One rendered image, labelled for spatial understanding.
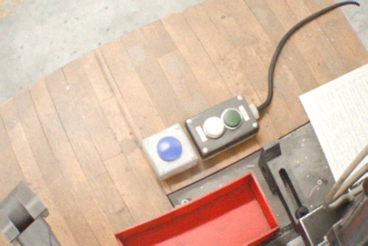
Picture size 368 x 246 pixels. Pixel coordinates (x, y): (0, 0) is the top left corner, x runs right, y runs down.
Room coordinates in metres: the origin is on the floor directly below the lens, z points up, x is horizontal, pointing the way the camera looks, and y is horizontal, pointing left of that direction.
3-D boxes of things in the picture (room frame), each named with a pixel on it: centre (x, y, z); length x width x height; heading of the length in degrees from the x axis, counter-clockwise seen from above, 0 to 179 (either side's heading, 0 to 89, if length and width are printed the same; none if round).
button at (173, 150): (0.49, 0.02, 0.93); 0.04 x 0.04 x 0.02
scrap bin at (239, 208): (0.34, -0.03, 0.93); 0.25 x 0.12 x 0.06; 118
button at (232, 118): (0.54, -0.08, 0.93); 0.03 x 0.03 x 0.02
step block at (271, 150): (0.45, -0.15, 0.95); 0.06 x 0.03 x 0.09; 28
